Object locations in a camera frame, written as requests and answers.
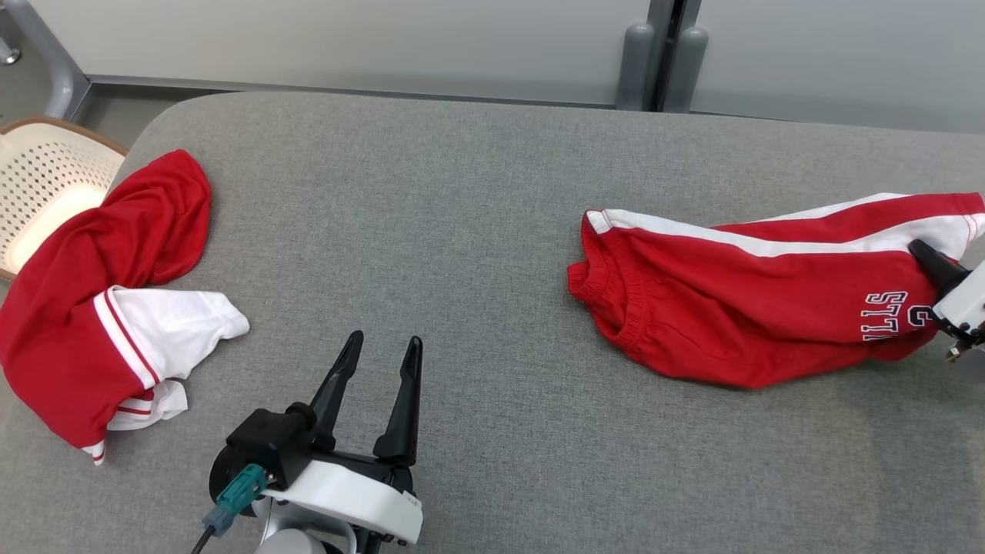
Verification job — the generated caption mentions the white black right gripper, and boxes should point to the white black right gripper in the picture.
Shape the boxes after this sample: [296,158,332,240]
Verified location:
[908,239,985,364]

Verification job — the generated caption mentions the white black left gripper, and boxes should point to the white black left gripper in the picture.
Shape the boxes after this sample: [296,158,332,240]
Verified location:
[209,331,425,546]

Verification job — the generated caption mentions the red shorts with white stripe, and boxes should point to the red shorts with white stripe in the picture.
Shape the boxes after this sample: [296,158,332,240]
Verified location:
[568,192,985,389]

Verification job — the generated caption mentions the red t-shirt with white sleeves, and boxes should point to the red t-shirt with white sleeves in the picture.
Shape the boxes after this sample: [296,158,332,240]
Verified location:
[0,149,251,467]

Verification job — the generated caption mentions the grey fabric sofa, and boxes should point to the grey fabric sofa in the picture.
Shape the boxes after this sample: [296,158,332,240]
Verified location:
[0,91,985,554]

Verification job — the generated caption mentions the beige perforated laundry basket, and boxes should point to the beige perforated laundry basket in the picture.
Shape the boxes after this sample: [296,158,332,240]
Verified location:
[0,117,129,282]

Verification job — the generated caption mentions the grey metal tube leg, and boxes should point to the grey metal tube leg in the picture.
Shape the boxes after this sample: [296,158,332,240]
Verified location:
[0,0,95,121]

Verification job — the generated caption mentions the black cable with teal plug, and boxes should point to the black cable with teal plug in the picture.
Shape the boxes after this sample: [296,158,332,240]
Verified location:
[190,463,271,554]

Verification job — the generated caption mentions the grey cylindrical post foot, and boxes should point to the grey cylindrical post foot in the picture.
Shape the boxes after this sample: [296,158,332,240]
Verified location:
[616,22,656,112]
[663,27,710,115]

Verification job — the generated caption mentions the grey partition post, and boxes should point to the grey partition post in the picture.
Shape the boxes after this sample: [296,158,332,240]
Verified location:
[646,0,703,113]

